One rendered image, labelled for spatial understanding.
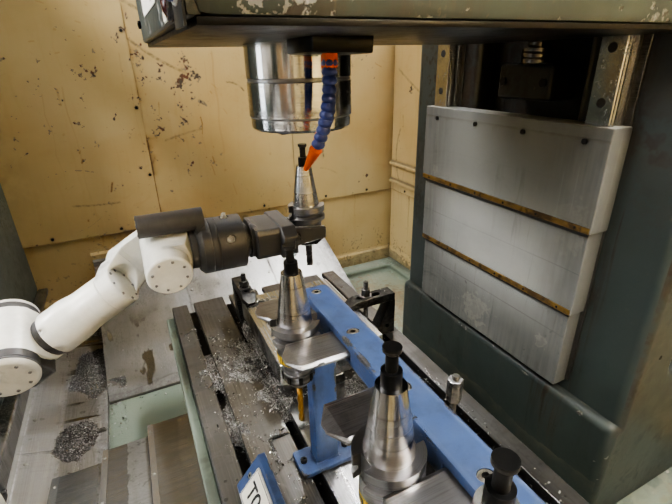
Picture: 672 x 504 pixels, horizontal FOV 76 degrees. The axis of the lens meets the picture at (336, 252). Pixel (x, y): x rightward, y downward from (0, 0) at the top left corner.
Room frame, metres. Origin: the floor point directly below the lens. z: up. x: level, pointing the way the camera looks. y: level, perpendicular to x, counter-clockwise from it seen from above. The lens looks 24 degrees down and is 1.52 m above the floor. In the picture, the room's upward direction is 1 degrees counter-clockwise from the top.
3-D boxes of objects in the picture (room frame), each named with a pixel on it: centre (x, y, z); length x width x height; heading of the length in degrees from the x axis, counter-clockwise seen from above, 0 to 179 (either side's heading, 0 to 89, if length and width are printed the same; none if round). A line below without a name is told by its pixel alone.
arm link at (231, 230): (0.67, 0.14, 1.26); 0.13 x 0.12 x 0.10; 25
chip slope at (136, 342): (1.31, 0.34, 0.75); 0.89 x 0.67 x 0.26; 115
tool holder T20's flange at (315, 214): (0.71, 0.05, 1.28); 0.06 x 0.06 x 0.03
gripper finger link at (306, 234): (0.68, 0.04, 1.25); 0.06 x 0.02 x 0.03; 115
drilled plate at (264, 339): (0.85, 0.07, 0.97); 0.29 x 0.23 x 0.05; 25
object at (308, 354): (0.41, 0.03, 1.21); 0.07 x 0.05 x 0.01; 115
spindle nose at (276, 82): (0.71, 0.05, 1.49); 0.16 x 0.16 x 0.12
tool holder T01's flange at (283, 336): (0.46, 0.05, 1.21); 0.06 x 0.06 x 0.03
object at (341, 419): (0.31, -0.02, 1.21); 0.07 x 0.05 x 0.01; 115
